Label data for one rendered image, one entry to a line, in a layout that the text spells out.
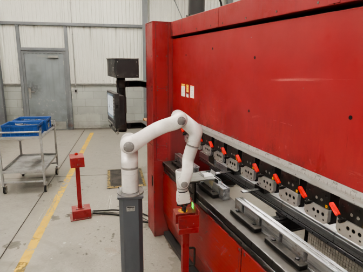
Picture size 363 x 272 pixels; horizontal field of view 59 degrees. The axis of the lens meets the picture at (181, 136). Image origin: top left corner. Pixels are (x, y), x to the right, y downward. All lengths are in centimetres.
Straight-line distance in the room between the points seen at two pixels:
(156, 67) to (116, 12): 624
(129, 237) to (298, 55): 163
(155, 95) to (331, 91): 206
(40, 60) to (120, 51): 213
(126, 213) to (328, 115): 147
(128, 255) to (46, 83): 757
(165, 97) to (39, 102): 670
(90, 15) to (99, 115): 271
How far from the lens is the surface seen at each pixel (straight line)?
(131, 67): 336
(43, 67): 959
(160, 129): 219
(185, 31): 300
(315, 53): 167
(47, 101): 964
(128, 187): 230
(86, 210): 425
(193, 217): 246
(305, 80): 170
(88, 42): 940
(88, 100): 948
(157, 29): 329
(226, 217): 231
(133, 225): 240
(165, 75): 330
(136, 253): 251
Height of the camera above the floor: 192
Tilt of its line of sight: 13 degrees down
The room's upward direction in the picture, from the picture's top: 1 degrees clockwise
